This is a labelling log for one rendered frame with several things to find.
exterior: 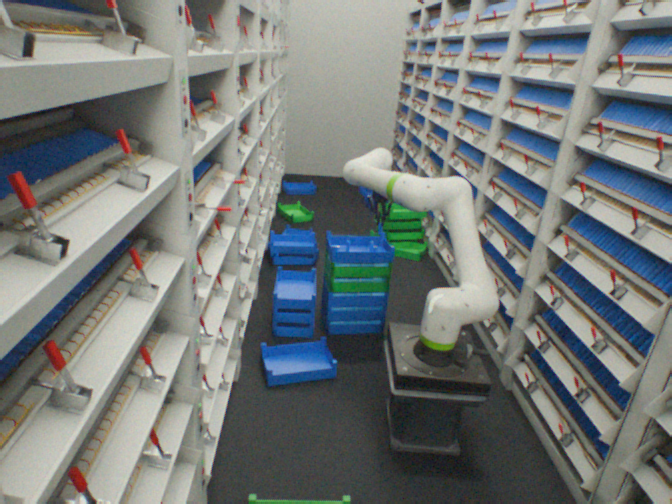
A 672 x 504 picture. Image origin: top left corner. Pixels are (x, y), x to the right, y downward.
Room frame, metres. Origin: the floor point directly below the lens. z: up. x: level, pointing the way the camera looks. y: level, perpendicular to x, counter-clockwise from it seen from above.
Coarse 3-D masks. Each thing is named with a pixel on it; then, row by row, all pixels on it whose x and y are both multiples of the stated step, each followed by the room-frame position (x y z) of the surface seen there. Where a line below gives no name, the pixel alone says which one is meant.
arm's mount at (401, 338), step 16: (400, 336) 1.49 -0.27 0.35; (416, 336) 1.50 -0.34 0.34; (464, 336) 1.54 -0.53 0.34; (400, 352) 1.39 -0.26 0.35; (400, 368) 1.30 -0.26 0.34; (416, 368) 1.31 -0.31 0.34; (432, 368) 1.32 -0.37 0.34; (448, 368) 1.33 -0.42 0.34; (464, 368) 1.34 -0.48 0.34; (480, 368) 1.35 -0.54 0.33; (400, 384) 1.27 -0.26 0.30; (416, 384) 1.27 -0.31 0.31; (432, 384) 1.27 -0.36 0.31; (448, 384) 1.27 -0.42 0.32; (464, 384) 1.27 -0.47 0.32; (480, 384) 1.27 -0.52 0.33
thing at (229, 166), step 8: (208, 160) 1.56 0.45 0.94; (216, 160) 1.57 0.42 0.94; (224, 160) 1.58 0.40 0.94; (232, 160) 1.58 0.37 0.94; (224, 168) 1.58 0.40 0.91; (232, 168) 1.58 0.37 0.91; (224, 176) 1.52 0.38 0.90; (232, 176) 1.55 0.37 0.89; (232, 184) 1.57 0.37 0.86; (216, 192) 1.34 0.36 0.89; (224, 192) 1.37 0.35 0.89; (200, 200) 1.23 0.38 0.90; (208, 200) 1.25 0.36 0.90; (216, 200) 1.28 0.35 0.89; (200, 216) 1.12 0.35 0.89; (208, 216) 1.14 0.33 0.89; (200, 224) 0.98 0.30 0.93; (208, 224) 1.15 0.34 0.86; (200, 232) 1.03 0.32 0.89; (200, 240) 1.07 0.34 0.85
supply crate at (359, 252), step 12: (336, 240) 2.19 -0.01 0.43; (348, 240) 2.20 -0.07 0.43; (360, 240) 2.21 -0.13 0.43; (372, 240) 2.23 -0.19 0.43; (384, 240) 2.21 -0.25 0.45; (336, 252) 1.99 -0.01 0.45; (348, 252) 2.00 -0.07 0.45; (360, 252) 2.01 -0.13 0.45; (372, 252) 2.02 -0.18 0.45; (384, 252) 2.03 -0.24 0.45
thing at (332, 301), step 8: (328, 296) 2.00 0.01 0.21; (360, 296) 2.02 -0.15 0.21; (368, 296) 2.03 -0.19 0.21; (376, 296) 2.03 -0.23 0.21; (384, 296) 2.04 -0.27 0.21; (328, 304) 1.99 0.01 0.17; (336, 304) 1.99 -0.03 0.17; (344, 304) 2.00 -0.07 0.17; (352, 304) 2.01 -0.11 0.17; (360, 304) 2.02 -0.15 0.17; (368, 304) 2.02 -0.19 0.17; (376, 304) 2.03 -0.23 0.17; (384, 304) 2.04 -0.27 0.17
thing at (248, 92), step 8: (240, 80) 2.27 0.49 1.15; (240, 88) 2.17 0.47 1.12; (248, 88) 2.26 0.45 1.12; (256, 88) 2.28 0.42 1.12; (240, 96) 2.03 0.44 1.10; (248, 96) 2.09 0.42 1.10; (256, 96) 2.28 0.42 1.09; (240, 104) 1.68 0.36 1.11; (248, 104) 1.96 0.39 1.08; (240, 112) 1.71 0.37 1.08; (248, 112) 2.04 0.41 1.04; (240, 120) 1.80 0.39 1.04
